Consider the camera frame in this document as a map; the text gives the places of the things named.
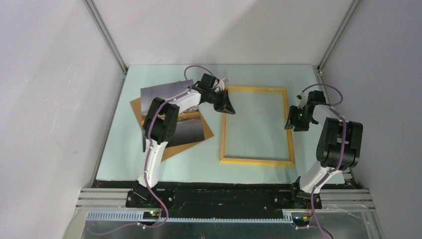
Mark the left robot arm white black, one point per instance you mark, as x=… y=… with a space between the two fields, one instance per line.
x=169 y=119

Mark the grey slotted cable duct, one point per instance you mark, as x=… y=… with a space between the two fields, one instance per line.
x=141 y=216

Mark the landscape photo print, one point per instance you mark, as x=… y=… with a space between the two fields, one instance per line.
x=163 y=91

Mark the right controller board with wires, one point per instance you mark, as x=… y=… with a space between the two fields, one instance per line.
x=303 y=221

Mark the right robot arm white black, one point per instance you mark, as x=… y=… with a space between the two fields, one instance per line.
x=338 y=147

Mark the left aluminium corner post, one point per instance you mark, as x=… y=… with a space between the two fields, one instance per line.
x=105 y=33

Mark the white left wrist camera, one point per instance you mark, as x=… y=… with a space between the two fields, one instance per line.
x=222 y=83

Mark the left controller board with wires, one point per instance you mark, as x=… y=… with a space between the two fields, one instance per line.
x=154 y=209

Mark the aluminium corner post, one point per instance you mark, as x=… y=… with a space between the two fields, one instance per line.
x=338 y=33
x=105 y=33

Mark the yellow wooden picture frame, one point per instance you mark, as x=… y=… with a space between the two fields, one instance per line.
x=255 y=133

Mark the controller board with wires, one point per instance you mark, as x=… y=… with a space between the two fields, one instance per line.
x=303 y=221
x=154 y=209

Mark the aluminium front rail frame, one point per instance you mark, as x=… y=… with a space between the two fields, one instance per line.
x=333 y=200

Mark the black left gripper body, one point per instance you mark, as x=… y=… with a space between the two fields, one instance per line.
x=218 y=99

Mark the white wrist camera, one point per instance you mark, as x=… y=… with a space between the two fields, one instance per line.
x=222 y=83
x=303 y=100

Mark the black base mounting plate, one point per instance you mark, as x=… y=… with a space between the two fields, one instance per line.
x=222 y=200

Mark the brown cardboard backing board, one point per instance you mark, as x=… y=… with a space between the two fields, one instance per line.
x=191 y=130

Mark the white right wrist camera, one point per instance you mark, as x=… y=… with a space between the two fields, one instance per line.
x=303 y=100

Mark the right aluminium corner post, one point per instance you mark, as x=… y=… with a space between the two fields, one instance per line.
x=338 y=33

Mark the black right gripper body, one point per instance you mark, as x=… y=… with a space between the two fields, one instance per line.
x=298 y=118

